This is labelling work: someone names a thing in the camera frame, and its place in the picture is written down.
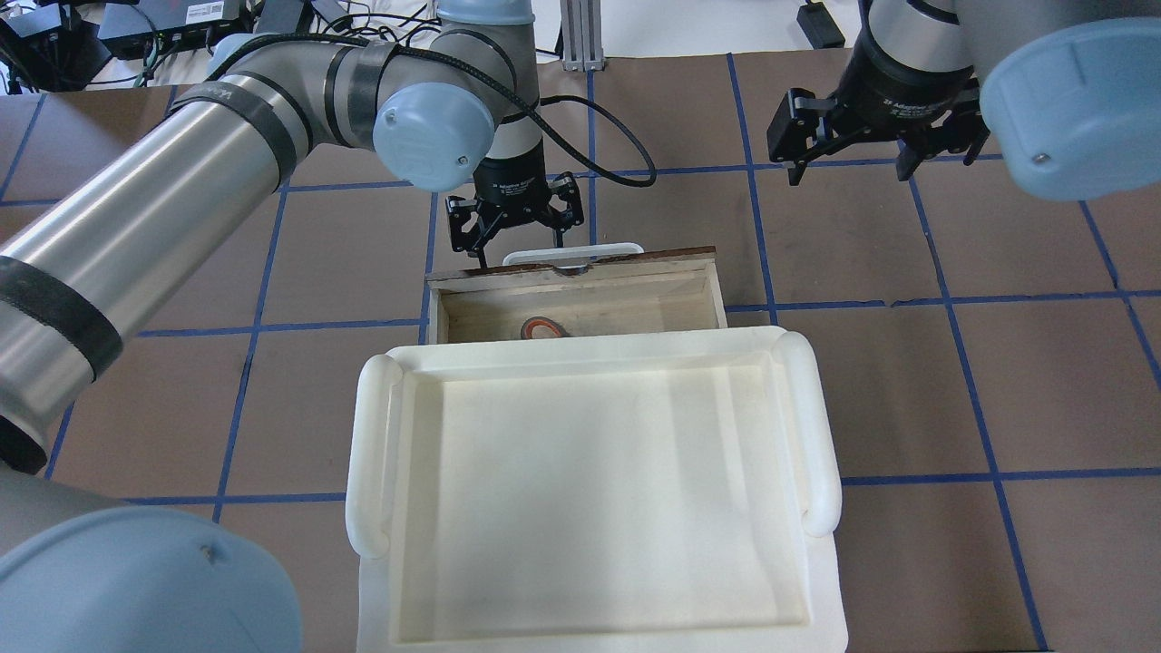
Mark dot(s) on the wooden drawer with white handle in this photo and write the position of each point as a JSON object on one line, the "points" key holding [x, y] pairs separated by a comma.
{"points": [[613, 289]]}

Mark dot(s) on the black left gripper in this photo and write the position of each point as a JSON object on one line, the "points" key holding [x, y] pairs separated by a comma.
{"points": [[513, 184]]}

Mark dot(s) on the aluminium frame post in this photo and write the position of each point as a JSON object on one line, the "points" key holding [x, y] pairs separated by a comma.
{"points": [[581, 36]]}

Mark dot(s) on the white foam tray box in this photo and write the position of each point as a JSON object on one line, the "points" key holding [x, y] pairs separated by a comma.
{"points": [[670, 492]]}

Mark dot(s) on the grey orange scissors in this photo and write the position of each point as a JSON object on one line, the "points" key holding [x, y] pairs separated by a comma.
{"points": [[542, 327]]}

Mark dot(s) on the black power adapter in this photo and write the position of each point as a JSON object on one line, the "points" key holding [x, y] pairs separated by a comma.
{"points": [[818, 26]]}

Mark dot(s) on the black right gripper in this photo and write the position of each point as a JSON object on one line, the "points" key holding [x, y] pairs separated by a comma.
{"points": [[898, 86]]}

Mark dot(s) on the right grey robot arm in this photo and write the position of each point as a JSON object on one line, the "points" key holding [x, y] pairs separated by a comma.
{"points": [[1067, 89]]}

